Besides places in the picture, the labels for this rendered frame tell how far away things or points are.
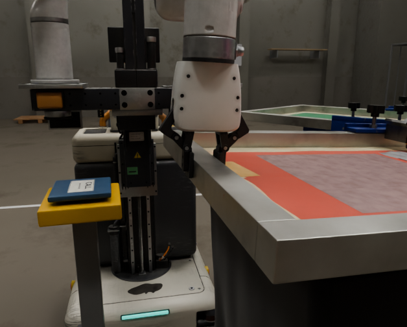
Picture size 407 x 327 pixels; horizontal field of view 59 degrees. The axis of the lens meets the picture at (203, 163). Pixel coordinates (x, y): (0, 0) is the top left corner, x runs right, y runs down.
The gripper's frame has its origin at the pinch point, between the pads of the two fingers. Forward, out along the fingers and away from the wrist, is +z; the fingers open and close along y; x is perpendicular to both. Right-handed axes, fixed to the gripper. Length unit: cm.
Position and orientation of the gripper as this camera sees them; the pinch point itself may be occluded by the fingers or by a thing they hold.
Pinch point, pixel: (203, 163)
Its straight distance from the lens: 55.4
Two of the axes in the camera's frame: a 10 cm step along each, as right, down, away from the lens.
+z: -0.5, 9.7, 2.3
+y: -9.7, 0.1, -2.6
